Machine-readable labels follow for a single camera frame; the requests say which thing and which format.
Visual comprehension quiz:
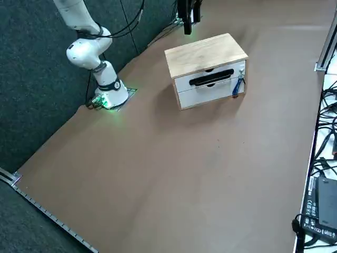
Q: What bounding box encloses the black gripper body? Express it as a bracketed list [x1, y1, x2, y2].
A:
[177, 0, 202, 13]

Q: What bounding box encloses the key with blue strap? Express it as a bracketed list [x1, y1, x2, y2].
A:
[231, 75, 247, 99]

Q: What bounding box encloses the wooden drawer box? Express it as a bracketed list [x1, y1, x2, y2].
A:
[164, 33, 249, 111]

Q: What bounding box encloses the white drawer front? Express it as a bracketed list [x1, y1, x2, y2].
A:
[176, 85, 247, 109]
[173, 63, 247, 93]

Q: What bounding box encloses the aluminium profile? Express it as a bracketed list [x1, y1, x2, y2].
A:
[314, 14, 337, 72]

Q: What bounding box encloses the black labelled power adapter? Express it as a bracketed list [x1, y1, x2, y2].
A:
[301, 175, 337, 238]

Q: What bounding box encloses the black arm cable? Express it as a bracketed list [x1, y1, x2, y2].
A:
[78, 0, 146, 37]

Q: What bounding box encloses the thin black hanging cable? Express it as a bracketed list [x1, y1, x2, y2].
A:
[120, 0, 140, 54]

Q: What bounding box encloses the black drawer handle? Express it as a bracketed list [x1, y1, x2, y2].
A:
[189, 69, 235, 87]

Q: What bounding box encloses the black base cable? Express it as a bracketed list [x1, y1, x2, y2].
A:
[84, 70, 93, 108]

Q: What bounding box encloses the black adapter cable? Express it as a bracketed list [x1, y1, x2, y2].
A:
[291, 212, 327, 249]

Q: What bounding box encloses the aluminium table edge rail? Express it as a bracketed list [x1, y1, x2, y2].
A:
[0, 166, 100, 253]

